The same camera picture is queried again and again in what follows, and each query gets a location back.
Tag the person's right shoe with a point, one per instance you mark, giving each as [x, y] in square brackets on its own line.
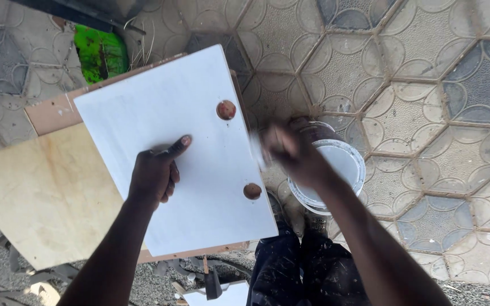
[316, 224]

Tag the white paint-covered brush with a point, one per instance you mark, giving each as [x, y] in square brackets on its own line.
[258, 151]

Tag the brown wooden work board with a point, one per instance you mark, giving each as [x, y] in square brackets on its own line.
[53, 112]

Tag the white paint bucket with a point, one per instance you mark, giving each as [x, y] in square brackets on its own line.
[343, 163]

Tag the heap of grey scrap pieces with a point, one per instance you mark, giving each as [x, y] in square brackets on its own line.
[28, 272]

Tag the person's right hand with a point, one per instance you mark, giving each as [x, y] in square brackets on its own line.
[300, 157]

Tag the dark metal bar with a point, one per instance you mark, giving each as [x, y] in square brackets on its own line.
[79, 12]

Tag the small white painted board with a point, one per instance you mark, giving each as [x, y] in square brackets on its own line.
[223, 296]

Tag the person's right fingers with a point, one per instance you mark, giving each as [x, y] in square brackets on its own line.
[283, 140]

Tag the person's left hand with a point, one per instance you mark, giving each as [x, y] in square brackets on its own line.
[151, 174]

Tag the person's shoe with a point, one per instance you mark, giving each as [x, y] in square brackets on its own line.
[280, 210]
[316, 224]

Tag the white painted board with holes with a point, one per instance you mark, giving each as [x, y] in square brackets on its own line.
[177, 102]

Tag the light plywood sheet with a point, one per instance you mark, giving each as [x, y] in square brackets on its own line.
[45, 191]

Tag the person's left shoe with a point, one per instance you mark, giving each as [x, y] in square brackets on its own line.
[280, 210]

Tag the person's dark paint-speckled trousers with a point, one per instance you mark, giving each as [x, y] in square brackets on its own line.
[304, 272]

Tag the green plastic object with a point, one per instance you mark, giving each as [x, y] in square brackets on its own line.
[100, 53]

